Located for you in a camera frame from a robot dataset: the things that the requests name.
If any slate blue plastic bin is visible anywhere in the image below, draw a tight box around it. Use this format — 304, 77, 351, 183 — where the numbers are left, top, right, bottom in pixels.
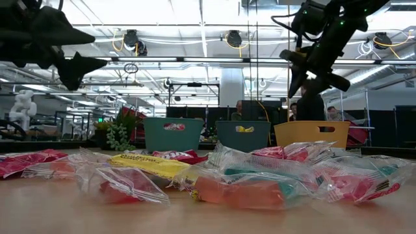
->
215, 120, 272, 153

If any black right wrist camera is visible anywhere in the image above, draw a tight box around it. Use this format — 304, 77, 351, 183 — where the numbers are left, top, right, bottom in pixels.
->
291, 1, 328, 36

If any potted succulent plant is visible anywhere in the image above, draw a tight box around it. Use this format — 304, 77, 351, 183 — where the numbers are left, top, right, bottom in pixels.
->
93, 109, 144, 153

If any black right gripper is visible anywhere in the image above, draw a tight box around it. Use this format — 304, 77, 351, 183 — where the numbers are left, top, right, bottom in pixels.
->
278, 12, 370, 99

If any dark monitor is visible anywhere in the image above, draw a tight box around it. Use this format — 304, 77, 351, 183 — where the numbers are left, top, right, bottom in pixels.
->
239, 99, 284, 123

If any black gantry frame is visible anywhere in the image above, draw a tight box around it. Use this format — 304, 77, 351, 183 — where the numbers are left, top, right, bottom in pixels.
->
167, 81, 221, 108

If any black workstation frame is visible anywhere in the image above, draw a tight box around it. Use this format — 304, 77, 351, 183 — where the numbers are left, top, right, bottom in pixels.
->
53, 110, 98, 141

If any red Skittles candy bag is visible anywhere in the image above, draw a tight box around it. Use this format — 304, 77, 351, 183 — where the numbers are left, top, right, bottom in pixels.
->
250, 145, 289, 161
163, 122, 186, 132
0, 148, 69, 179
151, 149, 209, 166

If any orange Ring Pop in wrapper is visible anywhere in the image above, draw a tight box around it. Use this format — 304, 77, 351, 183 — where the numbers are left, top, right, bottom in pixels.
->
21, 154, 98, 181
168, 165, 300, 211

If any white pillar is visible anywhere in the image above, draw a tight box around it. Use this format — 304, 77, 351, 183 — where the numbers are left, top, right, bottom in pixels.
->
220, 67, 245, 108

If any light teal plastic bin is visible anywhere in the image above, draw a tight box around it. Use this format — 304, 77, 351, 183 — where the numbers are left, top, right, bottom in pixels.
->
142, 116, 205, 153

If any yellow plastic bin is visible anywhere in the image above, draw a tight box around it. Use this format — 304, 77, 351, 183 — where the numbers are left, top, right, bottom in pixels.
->
274, 120, 351, 150

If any teal Ring Pop in wrapper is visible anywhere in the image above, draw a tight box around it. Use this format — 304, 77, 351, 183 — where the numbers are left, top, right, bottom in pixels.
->
207, 142, 322, 199

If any red Ring Pop in wrapper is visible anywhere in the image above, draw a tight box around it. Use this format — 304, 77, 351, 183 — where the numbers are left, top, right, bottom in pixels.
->
311, 159, 404, 205
76, 164, 172, 205
282, 140, 337, 163

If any blue Ring Pop in wrapper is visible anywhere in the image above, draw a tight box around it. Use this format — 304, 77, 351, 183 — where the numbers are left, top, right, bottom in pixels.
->
337, 148, 416, 183

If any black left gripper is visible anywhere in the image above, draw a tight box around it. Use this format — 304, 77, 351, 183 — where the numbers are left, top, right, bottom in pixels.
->
0, 0, 109, 92

